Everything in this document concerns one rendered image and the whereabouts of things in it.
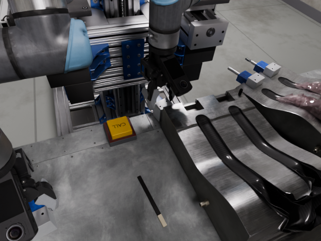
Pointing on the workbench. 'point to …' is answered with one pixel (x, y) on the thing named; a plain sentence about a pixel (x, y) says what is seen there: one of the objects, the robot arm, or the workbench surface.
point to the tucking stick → (152, 202)
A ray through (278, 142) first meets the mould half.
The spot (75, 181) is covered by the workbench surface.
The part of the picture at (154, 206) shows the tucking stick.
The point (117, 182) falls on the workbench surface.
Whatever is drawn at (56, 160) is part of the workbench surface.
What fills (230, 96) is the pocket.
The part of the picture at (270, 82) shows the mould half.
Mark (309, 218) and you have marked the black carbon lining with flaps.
